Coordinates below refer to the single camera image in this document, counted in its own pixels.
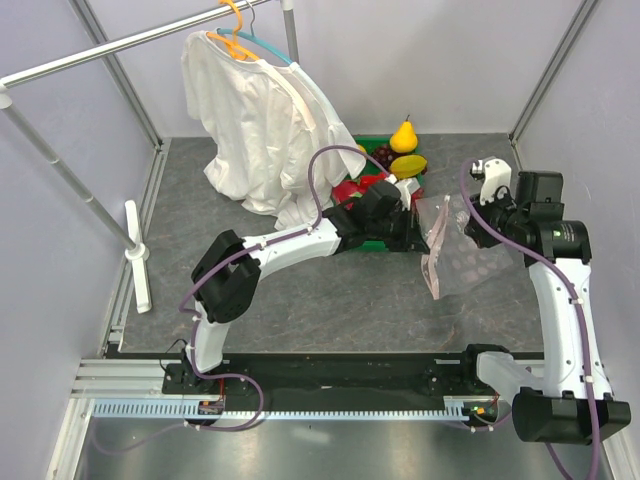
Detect yellow pear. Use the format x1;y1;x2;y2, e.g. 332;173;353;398
389;116;418;154

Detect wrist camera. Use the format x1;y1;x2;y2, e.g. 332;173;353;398
385;174;421;210
470;158;512;206

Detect white t-shirt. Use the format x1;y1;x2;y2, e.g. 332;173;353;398
181;31;365;230

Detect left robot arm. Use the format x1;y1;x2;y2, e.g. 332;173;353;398
184;178;429;393

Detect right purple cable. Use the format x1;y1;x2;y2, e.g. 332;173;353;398
444;158;601;480

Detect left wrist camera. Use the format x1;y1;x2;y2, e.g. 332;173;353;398
385;174;421;210

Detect dark purple grapes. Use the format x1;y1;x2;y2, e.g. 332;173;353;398
371;144;401;171

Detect green plastic crate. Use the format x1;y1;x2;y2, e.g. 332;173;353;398
323;139;424;253

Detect yellow star fruit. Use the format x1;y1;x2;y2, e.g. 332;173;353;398
389;154;428;179

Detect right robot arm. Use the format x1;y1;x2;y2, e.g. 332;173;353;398
457;160;631;445

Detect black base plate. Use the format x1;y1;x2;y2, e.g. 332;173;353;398
159;351;521;414

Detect pink dragon fruit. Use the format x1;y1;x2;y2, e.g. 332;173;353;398
332;180;365;205

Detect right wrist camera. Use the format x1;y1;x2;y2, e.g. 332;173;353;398
470;158;512;206

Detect purple cable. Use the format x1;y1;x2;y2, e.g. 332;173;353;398
91;144;401;455
444;158;601;480

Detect red chili pepper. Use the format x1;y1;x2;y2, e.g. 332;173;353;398
358;173;388;192

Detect white cable duct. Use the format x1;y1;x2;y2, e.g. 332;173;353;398
92;398;469;421

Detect teal clothes hanger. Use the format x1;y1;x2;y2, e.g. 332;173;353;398
216;1;299;65

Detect clear pink zip top bag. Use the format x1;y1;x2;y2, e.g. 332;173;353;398
415;194;513;300

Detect orange clothes hanger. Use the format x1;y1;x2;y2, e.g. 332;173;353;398
205;0;260;61

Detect silver clothes rack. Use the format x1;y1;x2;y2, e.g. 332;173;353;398
0;0;301;315

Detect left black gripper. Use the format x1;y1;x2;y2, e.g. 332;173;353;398
367;205;429;255

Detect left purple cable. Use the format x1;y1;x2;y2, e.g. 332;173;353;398
91;144;401;455

